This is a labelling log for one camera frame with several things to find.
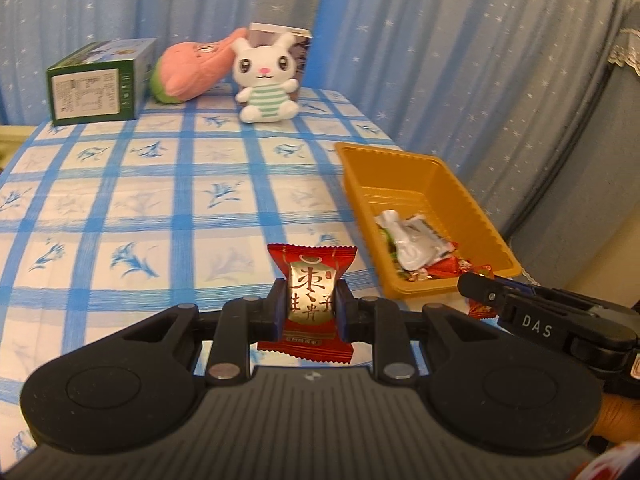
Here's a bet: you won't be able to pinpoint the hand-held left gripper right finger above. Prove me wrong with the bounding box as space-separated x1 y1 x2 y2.
335 280 498 386

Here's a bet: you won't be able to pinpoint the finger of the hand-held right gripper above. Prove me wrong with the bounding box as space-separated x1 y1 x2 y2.
492 276 540 295
456 271 510 313

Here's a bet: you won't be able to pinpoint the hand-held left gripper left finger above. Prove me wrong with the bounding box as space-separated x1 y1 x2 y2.
122 277 288 386

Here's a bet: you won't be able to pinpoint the small red snack packet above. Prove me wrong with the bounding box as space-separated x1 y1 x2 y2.
425 254 474 281

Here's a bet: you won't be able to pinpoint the red gold-label snack packet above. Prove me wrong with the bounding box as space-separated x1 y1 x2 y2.
256 243 359 365

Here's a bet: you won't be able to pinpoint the silver snack packet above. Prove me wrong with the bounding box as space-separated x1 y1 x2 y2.
404 214 459 267
375 209 418 271

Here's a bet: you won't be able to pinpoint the golden plastic tray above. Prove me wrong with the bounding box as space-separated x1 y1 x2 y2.
334 141 523 301

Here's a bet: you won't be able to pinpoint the person's right hand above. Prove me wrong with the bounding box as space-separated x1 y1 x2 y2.
597 392 640 455

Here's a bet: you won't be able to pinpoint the grey lace-trimmed cover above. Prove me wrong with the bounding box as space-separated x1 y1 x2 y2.
502 0 640 306

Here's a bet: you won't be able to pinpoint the red printed clothing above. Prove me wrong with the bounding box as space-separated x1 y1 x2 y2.
572 439 640 480

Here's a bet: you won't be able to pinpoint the blue checked tablecloth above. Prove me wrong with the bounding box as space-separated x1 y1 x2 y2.
0 87 501 463

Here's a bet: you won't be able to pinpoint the white bunny plush toy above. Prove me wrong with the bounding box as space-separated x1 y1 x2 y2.
230 31 302 124

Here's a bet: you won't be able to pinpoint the blue starry curtain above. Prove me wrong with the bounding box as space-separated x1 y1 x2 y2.
0 0 633 241

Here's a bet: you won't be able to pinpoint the brown cardboard box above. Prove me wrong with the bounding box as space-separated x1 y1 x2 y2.
248 22 314 104

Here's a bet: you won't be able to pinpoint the pink plush toy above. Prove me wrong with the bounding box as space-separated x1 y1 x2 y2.
150 27 248 106

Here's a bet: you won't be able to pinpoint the green cardboard box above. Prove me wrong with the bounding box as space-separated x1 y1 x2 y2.
46 38 157 127

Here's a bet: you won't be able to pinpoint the beige furniture edge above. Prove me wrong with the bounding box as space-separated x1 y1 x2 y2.
0 124 38 173

